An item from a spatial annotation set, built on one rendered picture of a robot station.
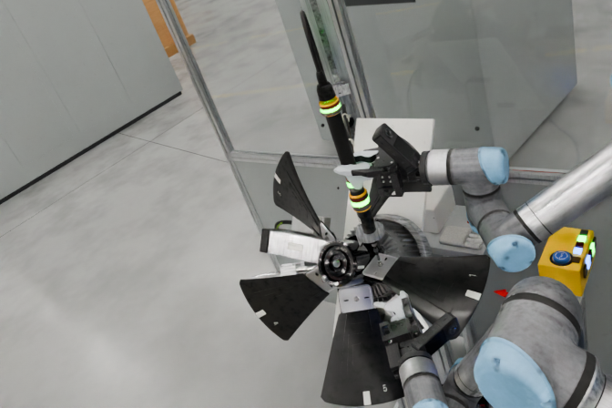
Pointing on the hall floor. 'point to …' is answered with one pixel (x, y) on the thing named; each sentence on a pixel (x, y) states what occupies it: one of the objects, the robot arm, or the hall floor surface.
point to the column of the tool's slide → (325, 29)
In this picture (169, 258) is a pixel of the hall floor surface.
